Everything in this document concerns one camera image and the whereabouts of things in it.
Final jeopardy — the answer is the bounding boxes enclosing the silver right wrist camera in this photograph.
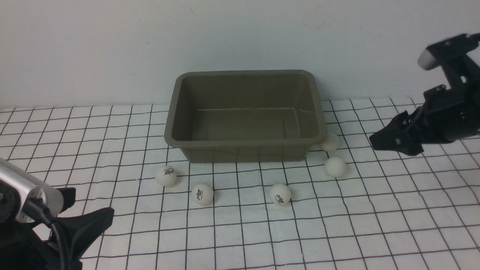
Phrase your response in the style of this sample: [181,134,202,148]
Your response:
[418,33,480,71]

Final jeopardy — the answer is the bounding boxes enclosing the olive green plastic bin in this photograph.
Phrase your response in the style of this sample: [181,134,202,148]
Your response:
[164,69,329,164]

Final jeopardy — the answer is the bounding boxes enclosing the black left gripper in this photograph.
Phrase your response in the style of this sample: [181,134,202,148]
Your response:
[1,187,114,270]

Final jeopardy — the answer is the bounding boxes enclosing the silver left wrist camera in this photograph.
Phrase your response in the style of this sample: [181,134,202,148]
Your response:
[0,158,64,223]

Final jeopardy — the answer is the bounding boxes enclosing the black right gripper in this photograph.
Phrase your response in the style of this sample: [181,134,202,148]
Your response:
[369,56,480,156]

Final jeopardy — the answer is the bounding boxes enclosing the white black grid tablecloth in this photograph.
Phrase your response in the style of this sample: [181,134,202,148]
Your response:
[0,99,480,270]

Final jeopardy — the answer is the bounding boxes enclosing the black left camera cable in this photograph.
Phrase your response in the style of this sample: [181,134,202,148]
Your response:
[24,199,75,270]

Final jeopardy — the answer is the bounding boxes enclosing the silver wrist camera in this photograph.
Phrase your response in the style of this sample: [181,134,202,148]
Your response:
[0,158,64,223]
[418,33,480,71]

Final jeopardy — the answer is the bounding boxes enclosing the white ping-pong ball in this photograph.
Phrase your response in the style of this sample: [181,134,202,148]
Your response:
[268,183,292,206]
[325,157,347,178]
[155,165,178,187]
[319,133,340,152]
[191,183,214,206]

